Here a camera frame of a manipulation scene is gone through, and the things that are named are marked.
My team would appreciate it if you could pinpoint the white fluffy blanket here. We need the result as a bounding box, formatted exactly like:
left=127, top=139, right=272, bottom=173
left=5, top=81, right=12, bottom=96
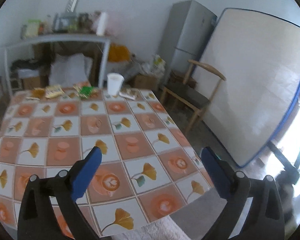
left=111, top=216, right=190, bottom=240

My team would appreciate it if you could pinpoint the white mattress blue trim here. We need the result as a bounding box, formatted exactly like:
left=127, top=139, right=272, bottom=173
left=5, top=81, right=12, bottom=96
left=192, top=8, right=300, bottom=167

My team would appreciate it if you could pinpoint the wooden chair right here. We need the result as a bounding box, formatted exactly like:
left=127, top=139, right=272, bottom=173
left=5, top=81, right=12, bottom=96
left=160, top=59, right=226, bottom=135

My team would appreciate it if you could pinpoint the yellow snack packet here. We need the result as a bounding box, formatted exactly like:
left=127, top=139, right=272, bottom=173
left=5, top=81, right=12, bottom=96
left=45, top=85, right=65, bottom=99

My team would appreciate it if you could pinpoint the small green snack packet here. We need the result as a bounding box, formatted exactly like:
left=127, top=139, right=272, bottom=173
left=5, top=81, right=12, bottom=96
left=78, top=86, right=94, bottom=98

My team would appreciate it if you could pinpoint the white paper cup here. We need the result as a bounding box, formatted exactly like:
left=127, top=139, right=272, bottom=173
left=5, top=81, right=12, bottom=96
left=107, top=73, right=125, bottom=96

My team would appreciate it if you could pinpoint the grey refrigerator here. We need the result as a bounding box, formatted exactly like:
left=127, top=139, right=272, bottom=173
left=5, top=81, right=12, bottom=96
left=157, top=0, right=217, bottom=85

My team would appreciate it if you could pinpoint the orange plastic bag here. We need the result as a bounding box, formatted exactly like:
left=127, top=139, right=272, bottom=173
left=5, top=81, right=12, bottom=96
left=108, top=43, right=130, bottom=62

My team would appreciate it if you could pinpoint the white shelf table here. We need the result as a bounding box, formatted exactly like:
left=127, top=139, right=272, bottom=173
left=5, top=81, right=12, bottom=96
left=4, top=33, right=110, bottom=97

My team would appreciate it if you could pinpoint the green packet on shelf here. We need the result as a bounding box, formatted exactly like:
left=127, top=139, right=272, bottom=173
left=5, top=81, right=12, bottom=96
left=25, top=20, right=40, bottom=37

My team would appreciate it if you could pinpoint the metal pot on shelf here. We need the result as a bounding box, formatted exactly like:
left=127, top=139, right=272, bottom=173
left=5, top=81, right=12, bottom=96
left=52, top=12, right=78, bottom=33

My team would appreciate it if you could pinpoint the paper towel roll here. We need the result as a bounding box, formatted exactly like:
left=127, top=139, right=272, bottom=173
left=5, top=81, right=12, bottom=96
left=96, top=11, right=108, bottom=36

